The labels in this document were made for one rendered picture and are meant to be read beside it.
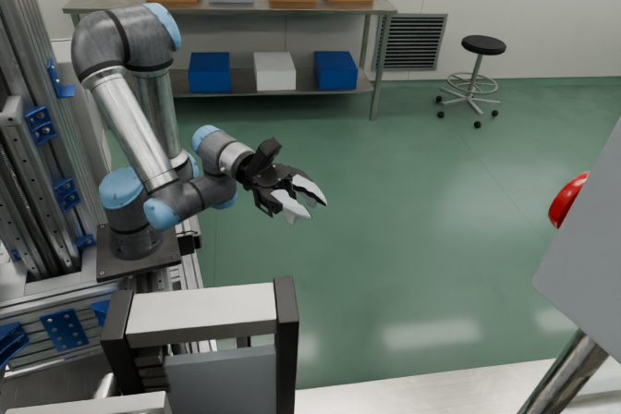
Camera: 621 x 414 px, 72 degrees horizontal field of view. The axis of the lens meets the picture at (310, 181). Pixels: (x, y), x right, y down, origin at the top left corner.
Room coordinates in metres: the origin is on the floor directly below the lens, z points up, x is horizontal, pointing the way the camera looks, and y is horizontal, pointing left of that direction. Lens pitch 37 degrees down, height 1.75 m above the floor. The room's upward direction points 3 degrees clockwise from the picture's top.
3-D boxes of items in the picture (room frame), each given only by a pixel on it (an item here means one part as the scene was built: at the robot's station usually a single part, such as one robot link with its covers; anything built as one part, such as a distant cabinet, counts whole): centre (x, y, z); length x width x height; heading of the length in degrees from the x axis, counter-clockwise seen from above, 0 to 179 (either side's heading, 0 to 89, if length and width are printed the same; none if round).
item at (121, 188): (0.89, 0.49, 0.98); 0.13 x 0.12 x 0.14; 138
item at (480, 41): (3.39, -1.31, 0.31); 0.55 x 0.53 x 0.62; 101
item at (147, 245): (0.88, 0.50, 0.87); 0.15 x 0.15 x 0.10
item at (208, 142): (0.81, 0.21, 1.21); 0.11 x 0.08 x 0.09; 48
